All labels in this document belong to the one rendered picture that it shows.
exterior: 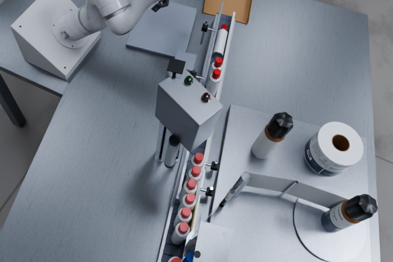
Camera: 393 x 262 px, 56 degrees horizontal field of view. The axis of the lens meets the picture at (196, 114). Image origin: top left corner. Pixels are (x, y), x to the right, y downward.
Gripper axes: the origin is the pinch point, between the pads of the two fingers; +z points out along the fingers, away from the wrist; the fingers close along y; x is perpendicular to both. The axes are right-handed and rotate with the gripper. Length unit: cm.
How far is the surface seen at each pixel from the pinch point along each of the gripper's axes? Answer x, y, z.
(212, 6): -37.9, 10.5, -14.8
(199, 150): -15, -74, 11
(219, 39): -27.4, -21.3, -14.0
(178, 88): 38, -82, -20
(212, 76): -10, -51, -10
